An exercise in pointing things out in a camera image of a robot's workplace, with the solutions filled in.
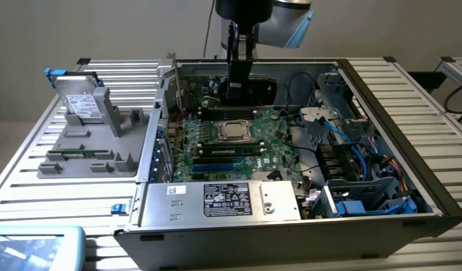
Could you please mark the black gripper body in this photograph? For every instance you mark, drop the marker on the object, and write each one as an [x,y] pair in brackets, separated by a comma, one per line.
[243,9]

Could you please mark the black RAM slot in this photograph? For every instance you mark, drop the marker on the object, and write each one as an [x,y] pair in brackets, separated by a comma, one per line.
[227,109]
[227,116]
[229,145]

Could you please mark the silver CPU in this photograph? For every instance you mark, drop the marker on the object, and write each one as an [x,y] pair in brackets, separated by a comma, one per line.
[233,130]

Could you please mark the silver CPU chip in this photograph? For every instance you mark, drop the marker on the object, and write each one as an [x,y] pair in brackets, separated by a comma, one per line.
[216,132]

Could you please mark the green motherboard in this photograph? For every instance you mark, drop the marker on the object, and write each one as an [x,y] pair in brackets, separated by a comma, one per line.
[275,132]

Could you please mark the grey metal disk bay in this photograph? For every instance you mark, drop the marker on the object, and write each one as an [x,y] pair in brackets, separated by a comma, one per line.
[328,93]

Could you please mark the RAM stick with white label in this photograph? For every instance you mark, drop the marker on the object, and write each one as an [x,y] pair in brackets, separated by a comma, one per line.
[229,152]

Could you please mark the black expansion slot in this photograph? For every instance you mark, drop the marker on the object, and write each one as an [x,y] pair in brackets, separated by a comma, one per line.
[211,175]
[213,161]

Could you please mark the blue expansion slot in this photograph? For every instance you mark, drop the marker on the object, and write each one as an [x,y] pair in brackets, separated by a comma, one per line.
[213,168]

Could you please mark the silver chipset heat sink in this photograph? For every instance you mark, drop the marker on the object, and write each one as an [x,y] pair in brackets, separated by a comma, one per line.
[266,175]

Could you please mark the silver hard disk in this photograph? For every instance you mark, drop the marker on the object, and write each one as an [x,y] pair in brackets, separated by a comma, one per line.
[77,96]

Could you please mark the silver power supply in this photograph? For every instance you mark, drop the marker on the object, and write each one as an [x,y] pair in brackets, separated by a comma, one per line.
[215,203]

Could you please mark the green RAM stick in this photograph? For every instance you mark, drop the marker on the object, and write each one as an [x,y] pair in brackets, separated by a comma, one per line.
[79,153]

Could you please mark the grey parts rack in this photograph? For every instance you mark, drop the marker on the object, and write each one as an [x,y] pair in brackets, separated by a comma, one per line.
[87,166]

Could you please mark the blue disk carrier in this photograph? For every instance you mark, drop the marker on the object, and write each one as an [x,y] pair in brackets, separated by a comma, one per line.
[351,209]

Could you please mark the small blue clip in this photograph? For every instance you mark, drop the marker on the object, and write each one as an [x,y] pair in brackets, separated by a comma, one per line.
[117,209]

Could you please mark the metal slat side table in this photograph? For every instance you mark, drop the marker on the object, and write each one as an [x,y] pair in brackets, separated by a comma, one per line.
[456,67]

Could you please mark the open black PC case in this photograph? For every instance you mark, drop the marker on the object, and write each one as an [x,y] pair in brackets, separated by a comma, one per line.
[252,242]

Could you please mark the blue-framed tablet screen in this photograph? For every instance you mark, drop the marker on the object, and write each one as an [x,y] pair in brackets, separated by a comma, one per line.
[35,248]

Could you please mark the blue disk bracket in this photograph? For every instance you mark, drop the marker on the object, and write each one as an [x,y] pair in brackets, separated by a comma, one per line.
[49,73]

